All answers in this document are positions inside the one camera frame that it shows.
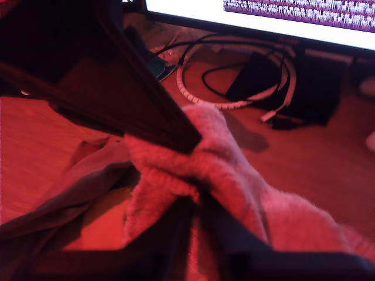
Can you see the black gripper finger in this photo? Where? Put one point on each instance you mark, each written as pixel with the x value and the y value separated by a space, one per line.
pixel 132 67
pixel 231 237
pixel 173 234
pixel 88 93

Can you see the white fluffy sock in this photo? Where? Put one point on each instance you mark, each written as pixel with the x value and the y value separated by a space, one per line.
pixel 222 152

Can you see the grey long sock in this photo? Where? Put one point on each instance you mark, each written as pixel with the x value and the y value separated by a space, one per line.
pixel 88 181

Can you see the blue foil packet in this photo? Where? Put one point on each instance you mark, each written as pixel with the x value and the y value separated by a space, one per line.
pixel 161 68

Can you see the monitor with bright white screen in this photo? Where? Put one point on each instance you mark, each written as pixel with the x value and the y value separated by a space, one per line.
pixel 263 17

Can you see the pale round object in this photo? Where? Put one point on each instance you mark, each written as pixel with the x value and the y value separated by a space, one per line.
pixel 368 86

